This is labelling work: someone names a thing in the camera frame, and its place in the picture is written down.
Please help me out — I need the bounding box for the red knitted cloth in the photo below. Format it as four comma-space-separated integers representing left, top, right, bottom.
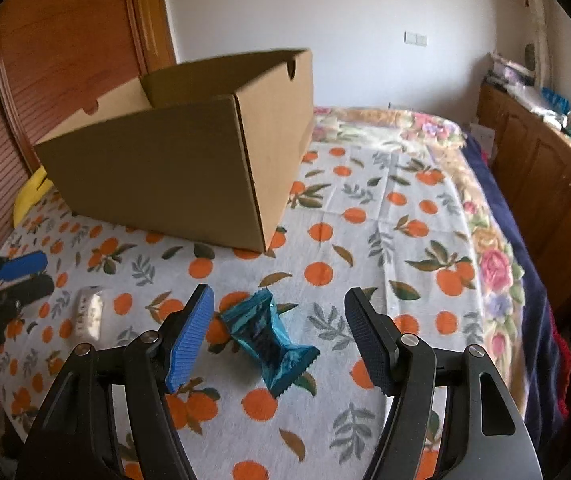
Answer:
548, 310, 571, 421

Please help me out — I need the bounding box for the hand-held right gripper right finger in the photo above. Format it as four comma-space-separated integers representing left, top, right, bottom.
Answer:
344, 286, 543, 480

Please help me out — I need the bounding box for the orange-print white cloth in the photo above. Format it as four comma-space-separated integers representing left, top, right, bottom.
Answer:
0, 140, 491, 480

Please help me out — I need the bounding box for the wooden cabinet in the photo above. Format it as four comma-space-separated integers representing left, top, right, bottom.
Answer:
478, 82, 571, 311

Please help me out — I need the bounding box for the white paper card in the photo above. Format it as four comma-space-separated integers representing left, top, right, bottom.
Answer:
468, 122, 497, 161

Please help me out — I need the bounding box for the teal foil snack packet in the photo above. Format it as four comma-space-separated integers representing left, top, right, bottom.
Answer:
219, 289, 321, 398

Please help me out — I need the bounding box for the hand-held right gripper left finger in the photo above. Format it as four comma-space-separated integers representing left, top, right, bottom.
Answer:
16, 284, 215, 480

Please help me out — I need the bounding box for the wooden slatted headboard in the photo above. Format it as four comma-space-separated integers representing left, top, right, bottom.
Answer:
0, 0, 179, 261

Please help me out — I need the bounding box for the brown cardboard box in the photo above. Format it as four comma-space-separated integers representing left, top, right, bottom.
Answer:
34, 48, 315, 253

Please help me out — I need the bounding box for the floral blanket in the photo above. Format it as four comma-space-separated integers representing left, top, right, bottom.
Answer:
310, 106, 531, 411

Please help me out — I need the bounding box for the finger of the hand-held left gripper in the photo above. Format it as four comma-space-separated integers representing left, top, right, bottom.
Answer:
0, 251, 49, 286
0, 274, 55, 307

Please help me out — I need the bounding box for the pile of household clutter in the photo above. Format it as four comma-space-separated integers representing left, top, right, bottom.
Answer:
485, 50, 571, 146

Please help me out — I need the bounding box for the small white snack packet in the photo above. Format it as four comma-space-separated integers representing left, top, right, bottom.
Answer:
73, 286, 105, 346

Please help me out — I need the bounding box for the yellow bag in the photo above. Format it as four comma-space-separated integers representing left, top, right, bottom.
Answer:
13, 166, 54, 228

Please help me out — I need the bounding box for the navy blue blanket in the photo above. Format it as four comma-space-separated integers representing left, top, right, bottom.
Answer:
463, 130, 566, 456

